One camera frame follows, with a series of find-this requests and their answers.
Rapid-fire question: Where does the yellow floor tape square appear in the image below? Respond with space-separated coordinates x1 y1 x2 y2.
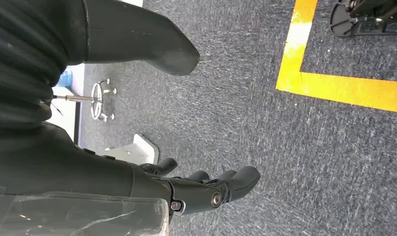
275 0 397 115

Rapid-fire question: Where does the blue bag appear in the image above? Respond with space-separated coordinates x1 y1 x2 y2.
56 69 73 89

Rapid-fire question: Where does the clear plastic cover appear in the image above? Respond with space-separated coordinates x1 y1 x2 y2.
0 191 170 236

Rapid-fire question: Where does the chrome stool base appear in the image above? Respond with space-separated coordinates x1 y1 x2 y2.
53 78 118 123

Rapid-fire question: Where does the pale grey floor kiosk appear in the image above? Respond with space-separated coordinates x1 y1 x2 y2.
103 133 160 166

